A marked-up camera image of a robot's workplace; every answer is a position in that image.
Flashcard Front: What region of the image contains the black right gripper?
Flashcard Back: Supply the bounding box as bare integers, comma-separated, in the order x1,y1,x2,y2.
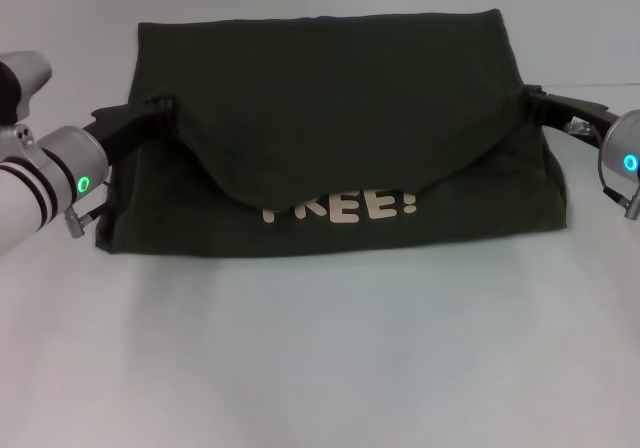
523,85,616,142

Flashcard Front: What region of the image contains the right gripper cable with connectors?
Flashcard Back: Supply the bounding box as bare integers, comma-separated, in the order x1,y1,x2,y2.
563,120,640,222

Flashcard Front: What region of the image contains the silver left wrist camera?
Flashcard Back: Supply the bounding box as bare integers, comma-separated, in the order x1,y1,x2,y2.
0,50,54,129

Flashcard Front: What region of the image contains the dark green t-shirt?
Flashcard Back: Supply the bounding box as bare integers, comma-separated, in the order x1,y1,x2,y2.
93,7,569,259

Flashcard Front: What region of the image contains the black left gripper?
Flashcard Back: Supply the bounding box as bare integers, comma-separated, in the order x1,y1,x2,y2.
82,95,177,162

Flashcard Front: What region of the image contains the left gripper cable with connectors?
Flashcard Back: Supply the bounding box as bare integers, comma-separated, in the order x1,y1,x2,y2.
62,180,111,242

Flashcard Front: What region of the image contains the gripper cable with connectors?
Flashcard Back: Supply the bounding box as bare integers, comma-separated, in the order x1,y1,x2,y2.
62,180,111,242
563,120,640,222

